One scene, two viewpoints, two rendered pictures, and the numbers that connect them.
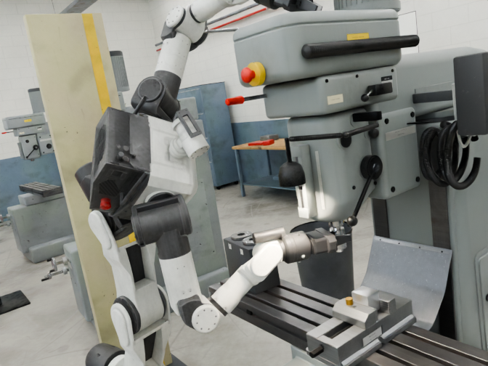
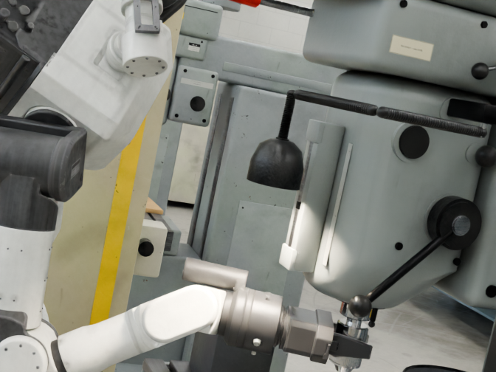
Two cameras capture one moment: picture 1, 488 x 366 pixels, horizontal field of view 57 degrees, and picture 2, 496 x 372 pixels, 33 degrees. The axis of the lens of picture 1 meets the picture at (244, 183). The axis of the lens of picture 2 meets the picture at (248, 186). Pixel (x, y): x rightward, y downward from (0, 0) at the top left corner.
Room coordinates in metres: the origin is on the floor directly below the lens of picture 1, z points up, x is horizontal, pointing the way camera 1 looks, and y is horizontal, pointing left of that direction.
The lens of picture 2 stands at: (0.13, -0.38, 1.58)
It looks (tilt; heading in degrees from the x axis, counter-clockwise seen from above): 7 degrees down; 15
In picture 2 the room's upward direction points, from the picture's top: 12 degrees clockwise
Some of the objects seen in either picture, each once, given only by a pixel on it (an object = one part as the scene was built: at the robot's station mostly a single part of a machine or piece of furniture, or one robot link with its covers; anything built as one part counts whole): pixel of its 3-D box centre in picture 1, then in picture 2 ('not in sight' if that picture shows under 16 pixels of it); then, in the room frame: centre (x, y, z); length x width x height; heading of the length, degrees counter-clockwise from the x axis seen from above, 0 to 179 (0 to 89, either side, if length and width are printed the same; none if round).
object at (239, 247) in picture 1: (250, 259); (232, 342); (1.79, 0.02, 1.04); 0.22 x 0.12 x 0.20; 28
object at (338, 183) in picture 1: (330, 164); (387, 190); (1.34, -0.27, 1.47); 0.21 x 0.19 x 0.32; 35
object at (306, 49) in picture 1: (364, 45); not in sight; (1.24, -0.37, 1.79); 0.45 x 0.04 x 0.04; 125
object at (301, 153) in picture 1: (303, 181); (311, 195); (1.28, -0.17, 1.45); 0.04 x 0.04 x 0.21; 35
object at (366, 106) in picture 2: (317, 136); (337, 102); (1.15, -0.20, 1.58); 0.17 x 0.01 x 0.01; 52
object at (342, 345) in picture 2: (342, 240); (350, 348); (1.31, -0.27, 1.24); 0.06 x 0.02 x 0.03; 103
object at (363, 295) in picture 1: (365, 300); not in sight; (1.27, -0.31, 1.05); 0.06 x 0.05 x 0.06; 35
